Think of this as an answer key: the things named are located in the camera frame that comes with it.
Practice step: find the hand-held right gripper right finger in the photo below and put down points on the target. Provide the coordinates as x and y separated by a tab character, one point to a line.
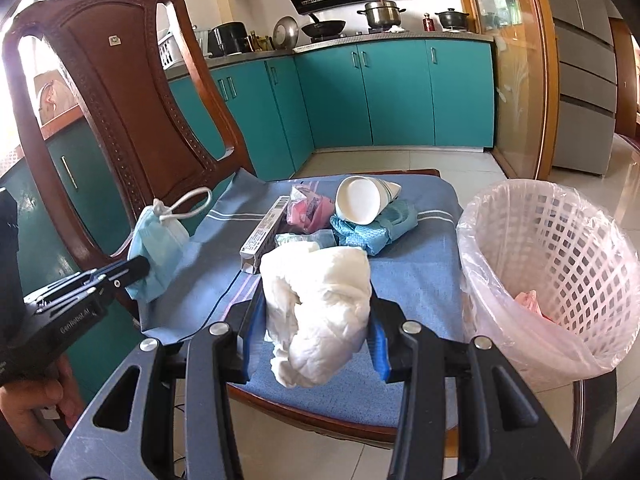
379	355

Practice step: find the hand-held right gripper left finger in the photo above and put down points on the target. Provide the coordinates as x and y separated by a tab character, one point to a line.
254	330

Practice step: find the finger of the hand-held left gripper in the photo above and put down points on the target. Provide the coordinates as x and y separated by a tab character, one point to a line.
125	267
75	295

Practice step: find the blue face mask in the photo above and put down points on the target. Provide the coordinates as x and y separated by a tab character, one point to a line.
155	245

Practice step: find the white tissue wad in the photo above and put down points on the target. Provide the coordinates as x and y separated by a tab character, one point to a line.
320	300

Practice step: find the long grey cardboard box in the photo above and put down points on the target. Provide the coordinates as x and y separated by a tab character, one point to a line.
262	237

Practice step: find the pale green wrapper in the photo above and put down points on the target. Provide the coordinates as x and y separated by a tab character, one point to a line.
295	237

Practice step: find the blue textured cloth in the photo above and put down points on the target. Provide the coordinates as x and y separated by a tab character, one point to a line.
375	232

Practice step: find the clear plastic bin liner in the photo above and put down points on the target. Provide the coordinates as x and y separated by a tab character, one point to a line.
485	280

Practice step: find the pink snack wrapper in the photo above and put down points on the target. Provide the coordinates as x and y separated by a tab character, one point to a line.
310	210

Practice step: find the white paper cup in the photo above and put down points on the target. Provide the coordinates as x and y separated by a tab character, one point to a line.
357	202

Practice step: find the pink plastic bag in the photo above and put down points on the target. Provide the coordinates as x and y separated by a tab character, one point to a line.
530	305

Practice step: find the white plastic lattice basket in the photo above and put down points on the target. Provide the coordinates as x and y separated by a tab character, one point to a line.
565	260

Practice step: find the person's left hand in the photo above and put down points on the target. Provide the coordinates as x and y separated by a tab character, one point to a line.
30	395

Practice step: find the blue striped seat cloth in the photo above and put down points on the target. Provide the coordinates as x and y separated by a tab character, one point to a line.
425	260

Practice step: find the carved wooden chair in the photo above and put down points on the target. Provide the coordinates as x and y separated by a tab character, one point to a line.
130	100

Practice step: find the white plastic dish rack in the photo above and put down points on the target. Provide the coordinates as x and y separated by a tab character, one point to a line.
170	52

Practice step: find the black air fryer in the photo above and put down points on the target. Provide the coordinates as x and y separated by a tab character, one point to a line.
227	39

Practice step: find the teal kitchen cabinets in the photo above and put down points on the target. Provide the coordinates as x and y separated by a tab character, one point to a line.
400	95

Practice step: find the wooden framed glass door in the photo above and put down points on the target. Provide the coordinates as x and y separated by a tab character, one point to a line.
515	85

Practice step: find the black wok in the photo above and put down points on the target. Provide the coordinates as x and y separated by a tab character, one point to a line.
325	27

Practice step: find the gas stove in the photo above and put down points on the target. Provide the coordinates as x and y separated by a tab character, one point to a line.
360	35

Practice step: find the red jar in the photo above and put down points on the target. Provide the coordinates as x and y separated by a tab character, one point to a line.
427	23

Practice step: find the steel cooking pot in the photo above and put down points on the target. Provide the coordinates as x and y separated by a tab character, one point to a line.
382	15

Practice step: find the black clay pot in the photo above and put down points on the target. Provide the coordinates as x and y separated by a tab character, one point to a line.
452	20

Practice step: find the grey refrigerator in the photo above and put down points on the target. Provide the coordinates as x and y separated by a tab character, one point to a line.
580	70

